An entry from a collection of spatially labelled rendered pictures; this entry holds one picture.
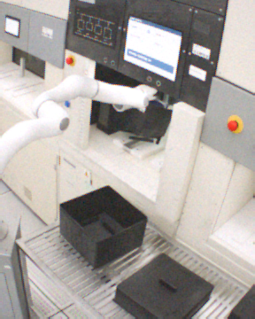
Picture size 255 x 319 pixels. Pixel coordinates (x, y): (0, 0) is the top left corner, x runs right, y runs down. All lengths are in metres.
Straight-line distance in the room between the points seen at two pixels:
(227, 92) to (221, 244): 0.68
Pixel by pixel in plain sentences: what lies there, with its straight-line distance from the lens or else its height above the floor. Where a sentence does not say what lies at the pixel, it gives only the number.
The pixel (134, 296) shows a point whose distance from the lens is 1.47.
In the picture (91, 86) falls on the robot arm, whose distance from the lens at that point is 1.71.
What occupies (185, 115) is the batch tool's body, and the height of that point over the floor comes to 1.38.
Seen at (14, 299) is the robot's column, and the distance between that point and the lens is 2.02.
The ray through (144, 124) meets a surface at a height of 1.08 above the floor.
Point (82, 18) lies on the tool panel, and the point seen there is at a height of 1.60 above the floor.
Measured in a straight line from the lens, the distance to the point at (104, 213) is 1.92.
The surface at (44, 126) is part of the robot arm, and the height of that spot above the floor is 1.26.
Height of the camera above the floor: 2.03
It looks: 32 degrees down
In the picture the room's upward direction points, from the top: 8 degrees clockwise
